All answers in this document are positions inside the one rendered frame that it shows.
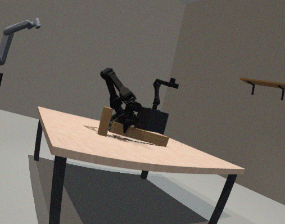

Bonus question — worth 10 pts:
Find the brown wooden post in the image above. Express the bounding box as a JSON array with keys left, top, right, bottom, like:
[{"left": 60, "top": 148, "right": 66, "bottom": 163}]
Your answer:
[{"left": 97, "top": 106, "right": 113, "bottom": 137}]

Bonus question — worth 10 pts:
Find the light brown wooden board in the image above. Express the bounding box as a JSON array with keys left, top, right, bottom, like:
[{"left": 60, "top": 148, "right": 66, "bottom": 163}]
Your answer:
[{"left": 108, "top": 121, "right": 169, "bottom": 147}]

